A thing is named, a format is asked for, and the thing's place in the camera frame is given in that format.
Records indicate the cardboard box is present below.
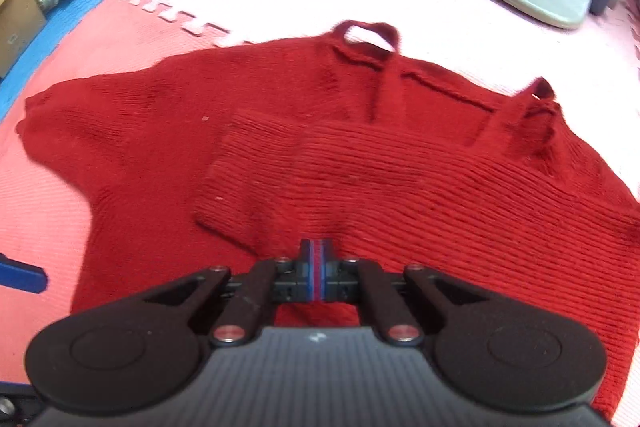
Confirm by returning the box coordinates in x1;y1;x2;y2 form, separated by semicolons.
0;0;49;80

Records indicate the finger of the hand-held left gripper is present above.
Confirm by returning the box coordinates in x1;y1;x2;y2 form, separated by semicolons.
0;252;49;294

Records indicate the red knit sweater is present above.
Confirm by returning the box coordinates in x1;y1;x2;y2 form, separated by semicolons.
17;21;640;420

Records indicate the blue foam mat tile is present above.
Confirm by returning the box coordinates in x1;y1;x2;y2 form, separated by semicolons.
0;0;118;120

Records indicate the coral pink foam mat tile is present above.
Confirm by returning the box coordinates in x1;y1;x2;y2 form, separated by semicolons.
0;0;251;388

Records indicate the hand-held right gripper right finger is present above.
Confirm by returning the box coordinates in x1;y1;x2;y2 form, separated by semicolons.
321;239;501;347

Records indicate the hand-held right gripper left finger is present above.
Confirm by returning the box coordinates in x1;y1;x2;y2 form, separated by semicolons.
135;239;317;347

